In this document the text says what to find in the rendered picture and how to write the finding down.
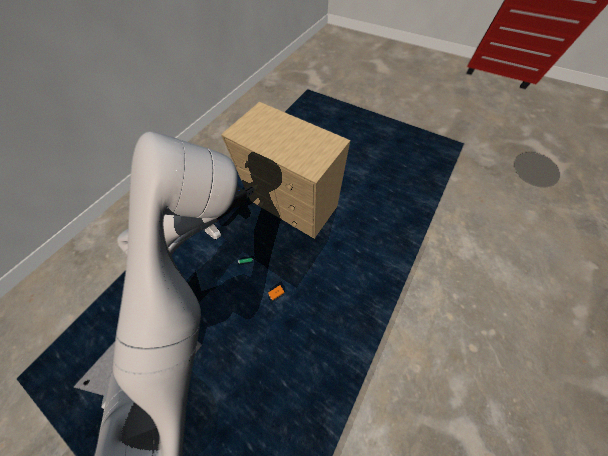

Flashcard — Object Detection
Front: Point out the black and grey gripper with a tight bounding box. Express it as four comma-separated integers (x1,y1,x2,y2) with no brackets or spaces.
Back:
200,186,254,239

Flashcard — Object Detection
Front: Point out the small wooden chest of drawers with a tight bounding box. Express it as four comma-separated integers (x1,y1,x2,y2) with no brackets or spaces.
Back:
221,102,350,239

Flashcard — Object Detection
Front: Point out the orange rectangular block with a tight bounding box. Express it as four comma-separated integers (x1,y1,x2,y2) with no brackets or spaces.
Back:
268,285,285,300

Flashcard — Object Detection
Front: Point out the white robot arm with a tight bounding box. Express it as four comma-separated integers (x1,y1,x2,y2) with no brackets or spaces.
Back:
95,132,238,456

